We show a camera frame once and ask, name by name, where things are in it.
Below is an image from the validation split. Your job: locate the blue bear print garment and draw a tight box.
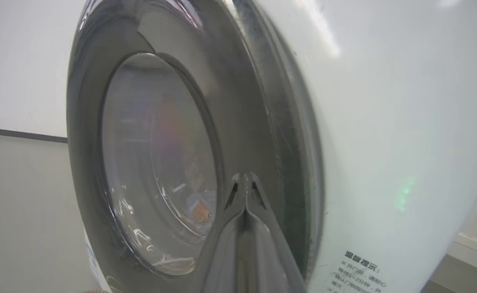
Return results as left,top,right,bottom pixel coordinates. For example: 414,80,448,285
185,191,217,223

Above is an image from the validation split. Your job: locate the blue energy label sticker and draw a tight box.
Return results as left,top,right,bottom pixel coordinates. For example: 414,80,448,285
84,228,113,293

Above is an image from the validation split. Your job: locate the black printed warning text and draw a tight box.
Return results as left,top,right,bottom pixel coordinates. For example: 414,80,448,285
330,250,387,293

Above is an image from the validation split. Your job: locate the white front-load washing machine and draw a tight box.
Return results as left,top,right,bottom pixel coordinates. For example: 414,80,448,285
230,0,477,293

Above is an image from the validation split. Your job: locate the black round glass washer door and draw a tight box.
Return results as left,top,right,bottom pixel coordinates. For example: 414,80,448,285
66,0,324,293

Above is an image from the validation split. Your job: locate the dark wall skirting strip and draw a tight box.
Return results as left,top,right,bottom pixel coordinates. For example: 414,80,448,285
0,126,68,144

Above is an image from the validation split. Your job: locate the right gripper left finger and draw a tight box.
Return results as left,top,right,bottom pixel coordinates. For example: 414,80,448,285
200,173,247,293

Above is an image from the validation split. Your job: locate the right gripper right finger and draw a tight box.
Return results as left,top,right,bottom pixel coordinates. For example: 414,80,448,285
244,172,308,293

